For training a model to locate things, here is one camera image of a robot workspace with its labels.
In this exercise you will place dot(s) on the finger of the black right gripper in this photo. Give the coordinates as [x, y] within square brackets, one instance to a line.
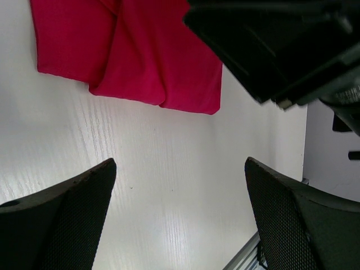
[273, 48]

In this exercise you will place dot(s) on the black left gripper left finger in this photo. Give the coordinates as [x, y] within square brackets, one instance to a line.
[58, 227]

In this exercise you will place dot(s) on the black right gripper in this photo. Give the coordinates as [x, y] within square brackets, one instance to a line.
[332, 56]

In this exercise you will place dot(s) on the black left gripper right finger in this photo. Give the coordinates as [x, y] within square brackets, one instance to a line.
[299, 226]

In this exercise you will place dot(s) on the pink t shirt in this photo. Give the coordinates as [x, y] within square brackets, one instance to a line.
[135, 50]

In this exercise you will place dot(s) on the aluminium front rail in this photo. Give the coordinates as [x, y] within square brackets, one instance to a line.
[249, 257]

